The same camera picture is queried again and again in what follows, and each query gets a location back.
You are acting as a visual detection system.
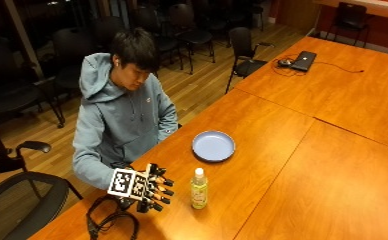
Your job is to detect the thin black laptop cable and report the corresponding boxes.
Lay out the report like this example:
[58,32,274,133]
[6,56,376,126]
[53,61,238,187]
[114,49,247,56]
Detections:
[270,54,366,78]

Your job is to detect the green drink bottle white cap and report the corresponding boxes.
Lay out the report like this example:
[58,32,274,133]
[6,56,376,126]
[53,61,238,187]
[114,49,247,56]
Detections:
[190,167,210,211]

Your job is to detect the black armchair with metal legs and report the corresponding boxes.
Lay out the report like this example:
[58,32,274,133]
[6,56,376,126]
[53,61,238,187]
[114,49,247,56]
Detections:
[223,26,276,95]

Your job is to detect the blue round plate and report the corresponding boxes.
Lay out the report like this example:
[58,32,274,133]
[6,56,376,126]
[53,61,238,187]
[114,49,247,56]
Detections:
[190,130,238,164]

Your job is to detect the black armless chair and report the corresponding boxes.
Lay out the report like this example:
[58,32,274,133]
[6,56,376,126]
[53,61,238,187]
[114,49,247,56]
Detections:
[324,1,371,48]

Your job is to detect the black laptop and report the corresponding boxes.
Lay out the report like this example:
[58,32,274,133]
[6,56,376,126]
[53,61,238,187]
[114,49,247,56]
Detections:
[288,50,319,73]

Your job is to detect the row of black stacking chairs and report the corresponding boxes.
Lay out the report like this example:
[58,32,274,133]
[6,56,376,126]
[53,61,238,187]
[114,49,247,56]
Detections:
[0,0,266,130]

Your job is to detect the white counter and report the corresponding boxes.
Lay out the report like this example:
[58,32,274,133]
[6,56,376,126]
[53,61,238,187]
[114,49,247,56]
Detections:
[312,0,388,22]

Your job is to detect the person in grey hoodie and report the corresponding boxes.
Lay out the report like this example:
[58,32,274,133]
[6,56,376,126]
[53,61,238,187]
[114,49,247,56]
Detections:
[71,27,181,191]

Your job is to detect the black glove cable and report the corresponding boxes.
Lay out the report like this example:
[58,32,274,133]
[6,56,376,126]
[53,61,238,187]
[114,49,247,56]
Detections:
[85,194,141,240]

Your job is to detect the white cube with black markers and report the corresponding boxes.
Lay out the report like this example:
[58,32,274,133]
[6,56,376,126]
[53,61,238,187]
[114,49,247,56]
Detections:
[106,167,150,201]

